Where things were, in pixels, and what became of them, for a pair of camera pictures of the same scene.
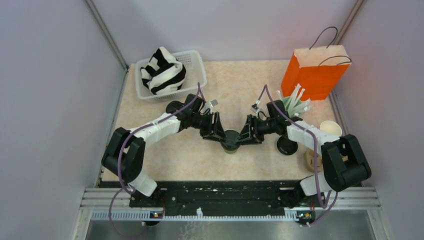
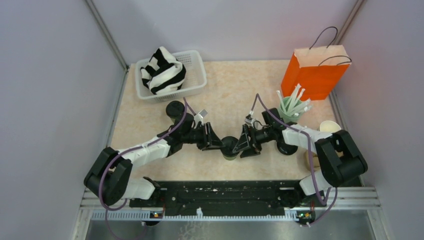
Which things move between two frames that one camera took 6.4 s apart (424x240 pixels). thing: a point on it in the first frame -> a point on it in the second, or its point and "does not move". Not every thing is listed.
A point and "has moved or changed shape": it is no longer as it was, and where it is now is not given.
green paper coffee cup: x=173 y=106 has moved or changed shape
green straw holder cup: x=292 y=105 does not move
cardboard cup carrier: x=309 y=159 does not move
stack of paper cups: x=331 y=126 does not move
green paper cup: x=231 y=152 -> x=229 y=158
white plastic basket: x=195 y=78 does not move
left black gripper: x=213 y=131 -> x=210 y=141
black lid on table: x=286 y=146 does not move
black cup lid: x=230 y=142 has moved or changed shape
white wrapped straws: x=295 y=105 does not move
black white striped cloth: x=163 y=73 does not move
